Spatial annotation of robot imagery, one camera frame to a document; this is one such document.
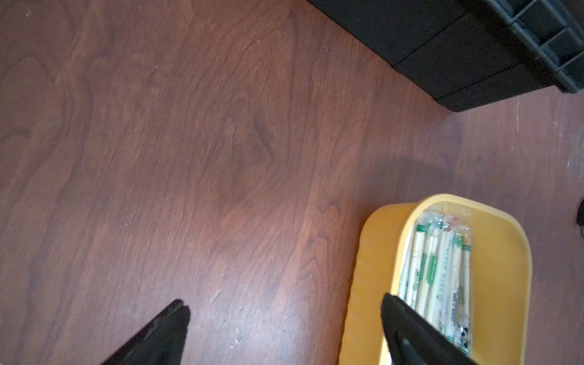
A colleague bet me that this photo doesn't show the wrapped chopsticks pile in box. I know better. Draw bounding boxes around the wrapped chopsticks pile in box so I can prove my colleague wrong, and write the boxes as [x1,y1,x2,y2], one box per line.
[398,209,472,356]

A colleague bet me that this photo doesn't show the yellow plastic storage box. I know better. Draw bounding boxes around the yellow plastic storage box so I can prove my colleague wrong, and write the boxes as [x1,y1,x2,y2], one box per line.
[339,194,532,364]

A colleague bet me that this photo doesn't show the black plastic toolbox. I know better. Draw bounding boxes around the black plastic toolbox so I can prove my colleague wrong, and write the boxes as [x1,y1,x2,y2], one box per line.
[315,1,583,112]

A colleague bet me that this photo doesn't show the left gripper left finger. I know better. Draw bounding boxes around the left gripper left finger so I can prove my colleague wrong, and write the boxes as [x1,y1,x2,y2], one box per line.
[103,300,191,365]

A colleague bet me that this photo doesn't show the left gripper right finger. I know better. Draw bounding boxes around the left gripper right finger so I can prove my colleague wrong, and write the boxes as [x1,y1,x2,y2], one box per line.
[381,293,474,365]

